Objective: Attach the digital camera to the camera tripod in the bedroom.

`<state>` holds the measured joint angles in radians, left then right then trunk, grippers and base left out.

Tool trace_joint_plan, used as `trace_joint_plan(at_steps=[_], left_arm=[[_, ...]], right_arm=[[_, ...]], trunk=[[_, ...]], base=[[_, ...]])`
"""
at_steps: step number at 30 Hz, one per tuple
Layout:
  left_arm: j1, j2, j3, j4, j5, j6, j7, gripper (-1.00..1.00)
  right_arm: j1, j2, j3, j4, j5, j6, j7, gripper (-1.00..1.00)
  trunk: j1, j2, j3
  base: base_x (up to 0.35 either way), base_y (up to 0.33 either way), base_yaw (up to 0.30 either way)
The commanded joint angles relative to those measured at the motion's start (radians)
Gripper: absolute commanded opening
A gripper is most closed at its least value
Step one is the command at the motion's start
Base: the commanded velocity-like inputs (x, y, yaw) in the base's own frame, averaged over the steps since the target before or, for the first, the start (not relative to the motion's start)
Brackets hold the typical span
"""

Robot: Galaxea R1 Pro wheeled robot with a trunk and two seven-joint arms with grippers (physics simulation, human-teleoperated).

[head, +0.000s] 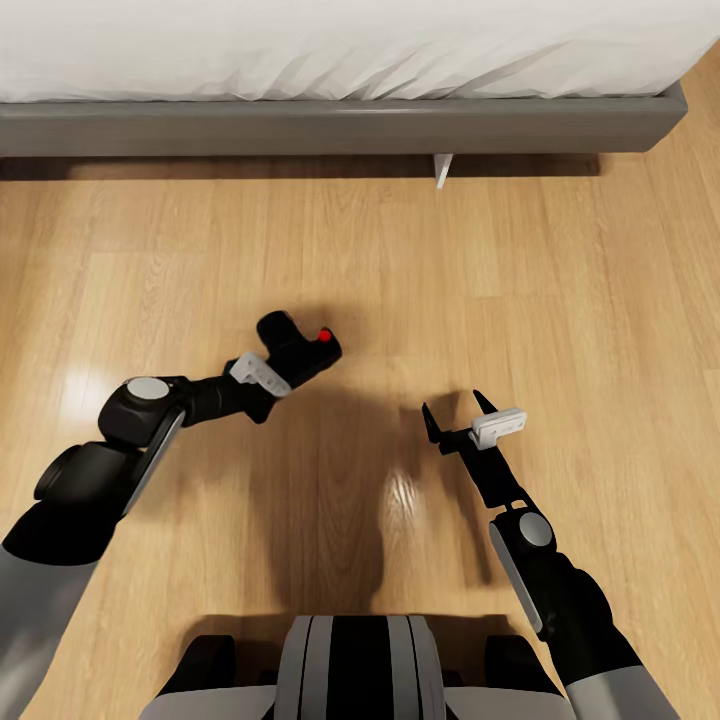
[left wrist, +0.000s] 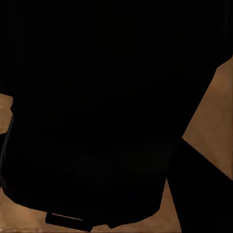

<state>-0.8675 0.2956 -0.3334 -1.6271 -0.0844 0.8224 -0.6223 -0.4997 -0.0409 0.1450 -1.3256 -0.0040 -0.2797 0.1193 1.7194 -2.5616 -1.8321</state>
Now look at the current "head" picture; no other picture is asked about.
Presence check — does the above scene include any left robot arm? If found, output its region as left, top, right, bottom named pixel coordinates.
left=0, top=350, right=291, bottom=720

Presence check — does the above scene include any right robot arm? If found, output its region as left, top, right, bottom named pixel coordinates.
left=422, top=390, right=682, bottom=720

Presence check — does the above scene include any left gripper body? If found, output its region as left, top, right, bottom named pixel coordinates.
left=204, top=359, right=278, bottom=424

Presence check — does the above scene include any digital camera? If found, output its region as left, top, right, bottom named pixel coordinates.
left=256, top=310, right=342, bottom=392

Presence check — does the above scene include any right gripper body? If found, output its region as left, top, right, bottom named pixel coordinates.
left=439, top=427, right=510, bottom=483

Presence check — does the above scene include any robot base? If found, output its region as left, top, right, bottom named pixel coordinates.
left=138, top=635, right=577, bottom=720

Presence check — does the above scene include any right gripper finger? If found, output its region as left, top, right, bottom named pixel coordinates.
left=473, top=390, right=498, bottom=416
left=422, top=403, right=451, bottom=444

